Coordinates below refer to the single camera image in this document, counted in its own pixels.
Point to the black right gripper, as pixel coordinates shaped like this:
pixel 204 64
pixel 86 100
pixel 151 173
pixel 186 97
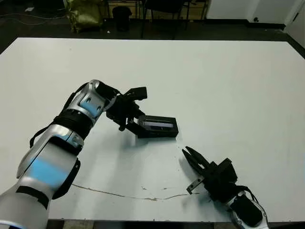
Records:
pixel 213 183

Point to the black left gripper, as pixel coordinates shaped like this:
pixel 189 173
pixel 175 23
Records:
pixel 121 108

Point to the black box lid with print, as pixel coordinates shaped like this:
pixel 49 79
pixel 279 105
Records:
pixel 162 119

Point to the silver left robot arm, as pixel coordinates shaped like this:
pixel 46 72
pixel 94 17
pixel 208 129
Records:
pixel 47 167

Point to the black waste bin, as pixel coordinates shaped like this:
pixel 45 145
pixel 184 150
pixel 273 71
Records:
pixel 121 18

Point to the yellow-green bag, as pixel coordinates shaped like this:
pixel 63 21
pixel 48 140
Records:
pixel 84 15

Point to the black chair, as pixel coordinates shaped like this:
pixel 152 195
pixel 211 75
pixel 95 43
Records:
pixel 165 6

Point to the black round door stopper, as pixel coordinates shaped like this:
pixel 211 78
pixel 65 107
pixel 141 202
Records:
pixel 255 19

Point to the white paper sheet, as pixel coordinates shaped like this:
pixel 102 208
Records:
pixel 29 9

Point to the white door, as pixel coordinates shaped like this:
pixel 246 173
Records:
pixel 296 23

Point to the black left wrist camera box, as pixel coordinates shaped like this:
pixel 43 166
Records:
pixel 138 93

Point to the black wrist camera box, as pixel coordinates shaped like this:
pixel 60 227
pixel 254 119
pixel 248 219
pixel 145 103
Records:
pixel 138 93
pixel 227 169

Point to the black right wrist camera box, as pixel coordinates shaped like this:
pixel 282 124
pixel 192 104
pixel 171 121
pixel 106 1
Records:
pixel 227 169

